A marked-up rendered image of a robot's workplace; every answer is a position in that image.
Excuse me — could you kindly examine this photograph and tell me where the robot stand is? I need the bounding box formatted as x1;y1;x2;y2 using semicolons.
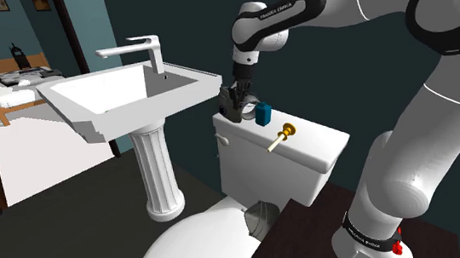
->
238;171;460;258

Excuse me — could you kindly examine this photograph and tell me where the wooden bed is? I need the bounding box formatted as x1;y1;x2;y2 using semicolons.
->
0;37;70;127

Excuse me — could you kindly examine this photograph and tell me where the small wall picture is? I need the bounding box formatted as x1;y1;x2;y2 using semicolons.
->
31;0;52;13

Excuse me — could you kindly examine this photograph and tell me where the white pedestal sink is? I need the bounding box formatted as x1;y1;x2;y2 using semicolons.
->
32;28;235;234

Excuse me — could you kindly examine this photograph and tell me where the blue box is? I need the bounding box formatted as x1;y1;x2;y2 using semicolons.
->
253;100;274;128

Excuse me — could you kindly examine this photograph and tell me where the dark grey mug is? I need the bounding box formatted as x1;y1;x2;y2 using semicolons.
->
216;82;262;126

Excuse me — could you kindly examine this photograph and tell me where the white toilet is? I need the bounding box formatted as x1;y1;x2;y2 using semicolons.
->
117;98;362;258

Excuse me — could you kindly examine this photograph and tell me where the gold and cream plunger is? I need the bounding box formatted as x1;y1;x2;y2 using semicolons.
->
264;122;298;154

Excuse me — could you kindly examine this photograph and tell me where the grey ribbed ball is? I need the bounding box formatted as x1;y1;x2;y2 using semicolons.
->
243;198;283;244

